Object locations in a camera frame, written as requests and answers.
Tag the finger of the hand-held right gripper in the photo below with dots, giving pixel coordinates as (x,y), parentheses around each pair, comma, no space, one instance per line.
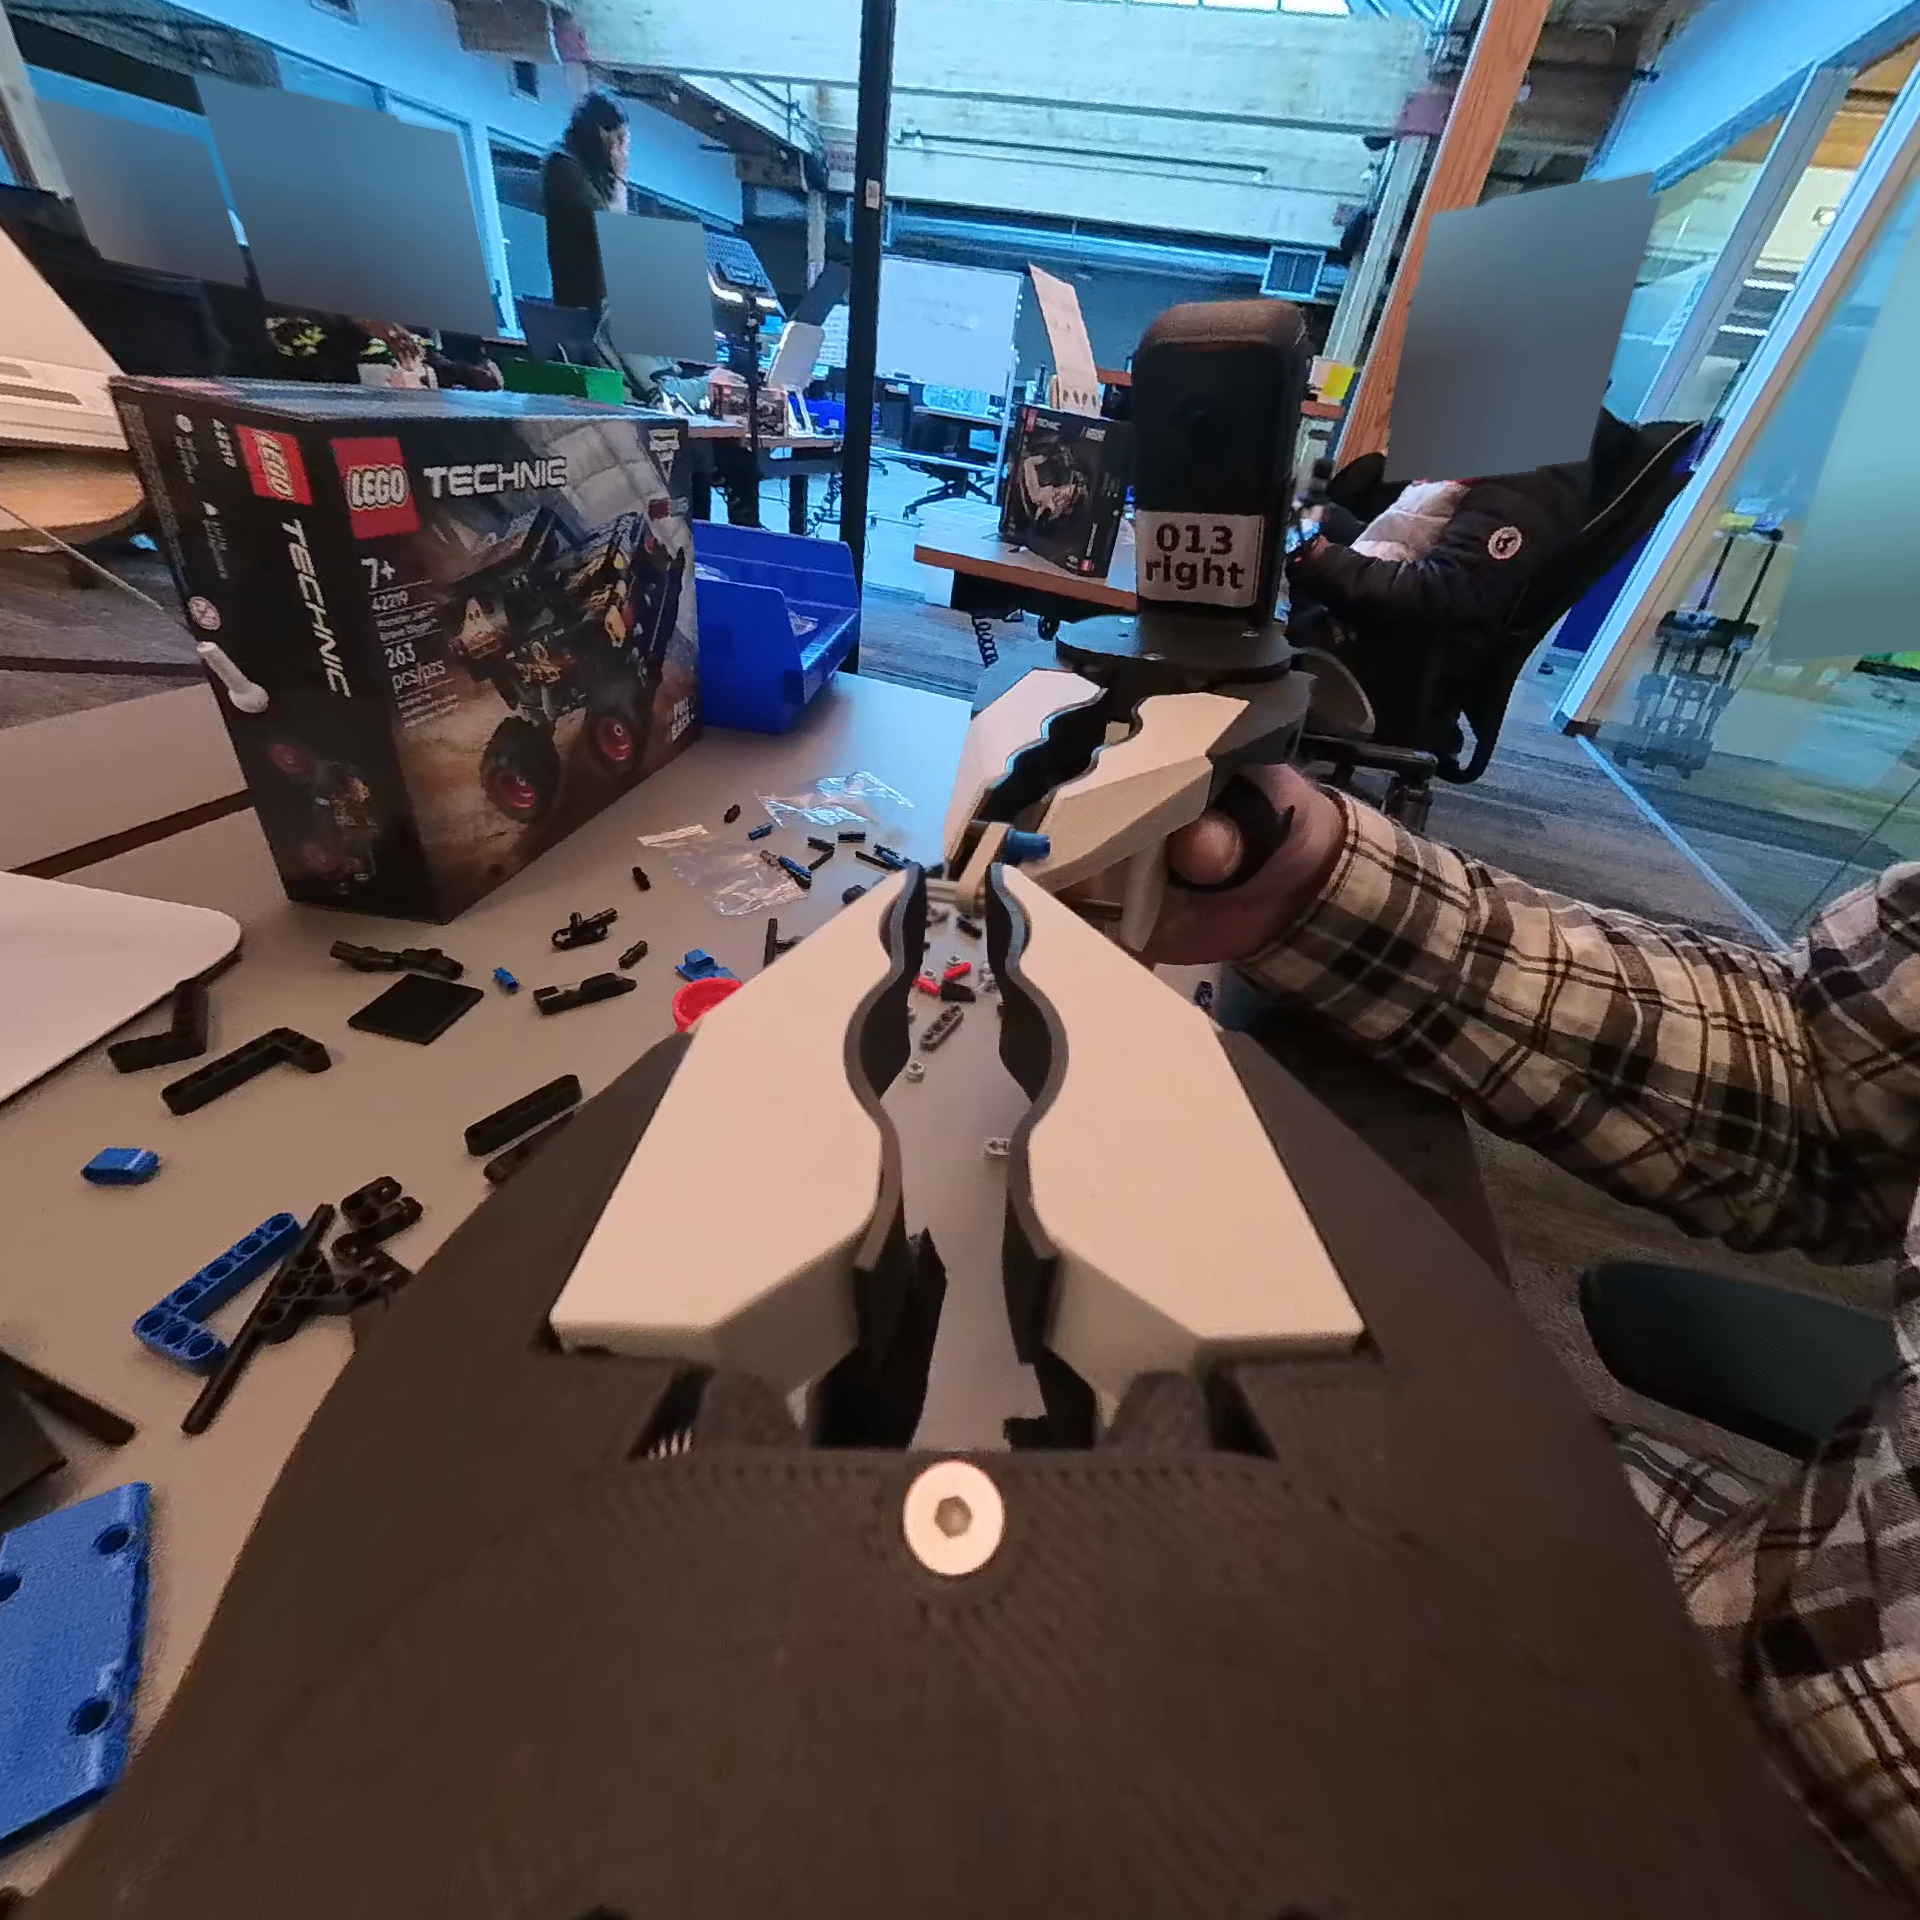
(998,751)
(1155,780)

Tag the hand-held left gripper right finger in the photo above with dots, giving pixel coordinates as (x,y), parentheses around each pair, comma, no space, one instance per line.
(1200,1201)

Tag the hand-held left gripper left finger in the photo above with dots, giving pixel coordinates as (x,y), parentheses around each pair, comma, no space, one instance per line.
(722,1201)

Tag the grey beam brick assembly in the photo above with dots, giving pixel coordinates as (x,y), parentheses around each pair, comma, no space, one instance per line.
(980,869)

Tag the person's right forearm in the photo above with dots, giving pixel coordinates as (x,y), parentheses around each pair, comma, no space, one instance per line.
(1575,1020)

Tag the grey desk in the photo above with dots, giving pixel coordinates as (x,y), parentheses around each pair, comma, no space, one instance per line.
(270,1148)

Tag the person's right hand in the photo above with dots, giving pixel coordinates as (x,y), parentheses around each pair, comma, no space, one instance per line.
(1245,921)

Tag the black toy car box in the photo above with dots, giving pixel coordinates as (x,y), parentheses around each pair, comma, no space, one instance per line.
(1067,494)

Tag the clear plastic bag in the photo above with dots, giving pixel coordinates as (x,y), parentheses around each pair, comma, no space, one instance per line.
(840,797)
(722,869)

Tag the wooden table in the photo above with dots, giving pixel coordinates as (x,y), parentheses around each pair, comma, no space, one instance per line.
(974,568)

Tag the cardboard sheet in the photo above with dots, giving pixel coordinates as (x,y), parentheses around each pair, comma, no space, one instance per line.
(1062,329)

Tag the large red wheel rim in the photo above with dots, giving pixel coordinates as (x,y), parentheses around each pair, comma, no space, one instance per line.
(704,1001)

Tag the scattered toy brick pieces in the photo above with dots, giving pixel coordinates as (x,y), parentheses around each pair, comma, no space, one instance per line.
(518,1119)

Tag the blue open-front bin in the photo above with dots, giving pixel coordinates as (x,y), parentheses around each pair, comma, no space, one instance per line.
(781,662)

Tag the white board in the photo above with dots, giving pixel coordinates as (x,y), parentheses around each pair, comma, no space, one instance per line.
(946,322)

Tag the black flat panel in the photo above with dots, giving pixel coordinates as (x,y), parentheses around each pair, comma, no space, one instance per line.
(416,1012)

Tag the wooden pillar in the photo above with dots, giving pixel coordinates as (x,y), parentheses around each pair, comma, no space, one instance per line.
(1477,89)

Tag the thin black axle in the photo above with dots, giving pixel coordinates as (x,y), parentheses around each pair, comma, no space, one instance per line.
(254,1319)

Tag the black angled beam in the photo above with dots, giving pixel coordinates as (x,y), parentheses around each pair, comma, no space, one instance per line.
(242,1078)
(150,1044)

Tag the black wheeled cart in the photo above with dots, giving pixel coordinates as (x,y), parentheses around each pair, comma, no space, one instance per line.
(1704,704)

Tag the green crate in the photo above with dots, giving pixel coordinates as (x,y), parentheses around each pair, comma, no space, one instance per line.
(564,382)

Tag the small blue brick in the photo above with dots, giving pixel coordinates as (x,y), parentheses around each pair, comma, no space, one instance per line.
(119,1167)

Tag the black toy truck box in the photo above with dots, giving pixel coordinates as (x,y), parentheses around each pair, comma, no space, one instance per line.
(375,674)

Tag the white book stand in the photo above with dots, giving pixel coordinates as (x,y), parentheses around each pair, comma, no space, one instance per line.
(91,960)

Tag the blue flat panel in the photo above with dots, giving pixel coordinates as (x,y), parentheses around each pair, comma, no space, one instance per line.
(67,1652)

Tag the open instruction booklet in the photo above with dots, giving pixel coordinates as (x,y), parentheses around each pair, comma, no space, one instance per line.
(45,390)

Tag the black steel post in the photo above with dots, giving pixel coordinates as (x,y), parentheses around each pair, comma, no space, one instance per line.
(867,301)

